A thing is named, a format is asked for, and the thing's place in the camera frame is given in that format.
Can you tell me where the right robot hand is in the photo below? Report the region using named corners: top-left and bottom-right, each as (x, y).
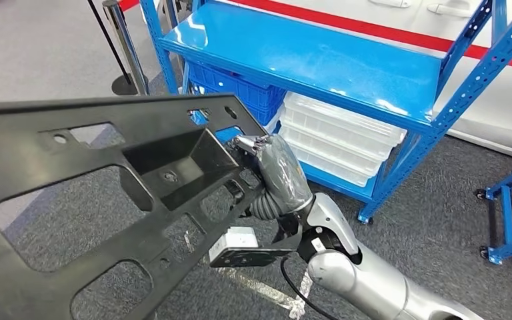
top-left (233, 133), bottom-right (315, 218)

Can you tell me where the black plastic frame part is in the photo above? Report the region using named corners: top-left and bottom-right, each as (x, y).
top-left (0, 93), bottom-right (269, 320)

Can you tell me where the blue metal shelf rack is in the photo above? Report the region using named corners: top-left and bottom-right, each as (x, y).
top-left (139, 0), bottom-right (512, 225)

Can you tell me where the white plastic crate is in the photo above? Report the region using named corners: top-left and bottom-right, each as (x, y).
top-left (281, 91), bottom-right (408, 149)
top-left (279, 123), bottom-right (394, 171)
top-left (291, 143), bottom-right (383, 189)

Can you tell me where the blue plastic crate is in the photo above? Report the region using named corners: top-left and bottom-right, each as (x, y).
top-left (191, 83), bottom-right (279, 127)
top-left (187, 61), bottom-right (287, 111)

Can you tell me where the silver floor tape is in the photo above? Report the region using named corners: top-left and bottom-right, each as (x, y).
top-left (184, 231), bottom-right (315, 320)

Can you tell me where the blue wheeled rack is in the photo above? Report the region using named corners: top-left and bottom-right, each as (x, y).
top-left (475, 157), bottom-right (512, 266)

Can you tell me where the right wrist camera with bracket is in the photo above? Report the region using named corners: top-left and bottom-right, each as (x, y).
top-left (208, 226), bottom-right (303, 269)

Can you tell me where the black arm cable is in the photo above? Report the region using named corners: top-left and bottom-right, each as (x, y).
top-left (280, 257), bottom-right (339, 320)

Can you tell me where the black stanchion post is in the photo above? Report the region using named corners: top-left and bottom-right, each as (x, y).
top-left (87, 0), bottom-right (141, 97)

